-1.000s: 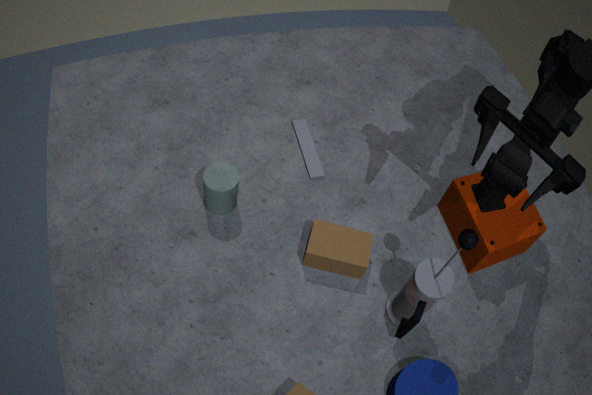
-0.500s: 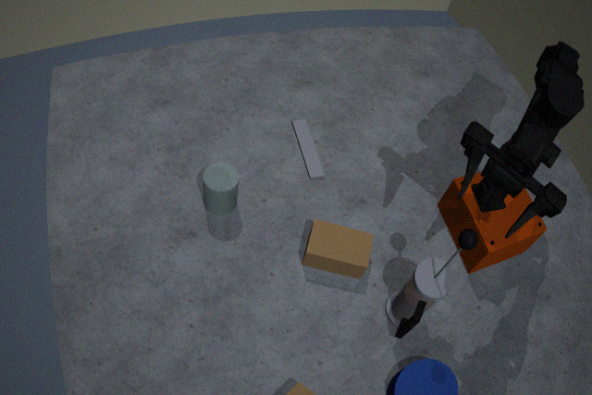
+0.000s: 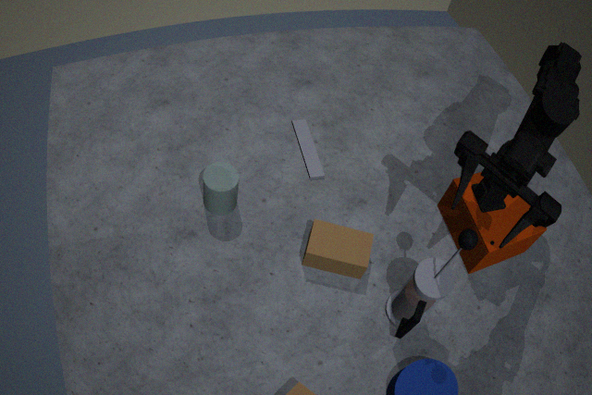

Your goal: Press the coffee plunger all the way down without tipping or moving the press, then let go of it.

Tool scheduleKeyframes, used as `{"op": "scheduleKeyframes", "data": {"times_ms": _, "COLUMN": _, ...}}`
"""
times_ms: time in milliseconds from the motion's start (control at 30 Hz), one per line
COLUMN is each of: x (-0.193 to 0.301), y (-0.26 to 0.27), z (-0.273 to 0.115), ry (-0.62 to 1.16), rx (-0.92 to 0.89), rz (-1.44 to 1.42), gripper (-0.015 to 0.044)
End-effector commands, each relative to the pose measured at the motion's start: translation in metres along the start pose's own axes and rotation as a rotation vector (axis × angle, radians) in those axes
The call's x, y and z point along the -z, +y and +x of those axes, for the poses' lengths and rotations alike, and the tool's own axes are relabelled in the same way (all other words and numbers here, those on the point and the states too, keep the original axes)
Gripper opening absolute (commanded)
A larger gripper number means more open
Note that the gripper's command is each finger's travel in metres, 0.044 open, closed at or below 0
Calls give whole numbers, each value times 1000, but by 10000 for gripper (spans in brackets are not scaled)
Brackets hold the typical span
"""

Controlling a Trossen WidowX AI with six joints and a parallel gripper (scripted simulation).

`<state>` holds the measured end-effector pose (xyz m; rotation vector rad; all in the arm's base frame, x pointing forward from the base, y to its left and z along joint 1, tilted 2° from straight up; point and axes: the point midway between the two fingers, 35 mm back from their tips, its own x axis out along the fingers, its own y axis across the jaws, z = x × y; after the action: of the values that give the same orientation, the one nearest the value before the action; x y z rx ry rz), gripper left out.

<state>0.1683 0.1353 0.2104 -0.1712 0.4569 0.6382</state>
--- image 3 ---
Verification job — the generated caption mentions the coffee press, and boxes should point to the coffee press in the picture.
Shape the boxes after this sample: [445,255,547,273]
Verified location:
[385,228,478,339]

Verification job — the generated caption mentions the grey flat bar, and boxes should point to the grey flat bar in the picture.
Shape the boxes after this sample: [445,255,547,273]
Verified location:
[291,119,325,179]

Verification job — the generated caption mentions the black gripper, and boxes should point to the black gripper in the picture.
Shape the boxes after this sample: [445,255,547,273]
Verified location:
[451,130,561,248]

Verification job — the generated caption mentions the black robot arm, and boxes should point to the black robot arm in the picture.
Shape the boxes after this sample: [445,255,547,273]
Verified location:
[472,42,582,213]

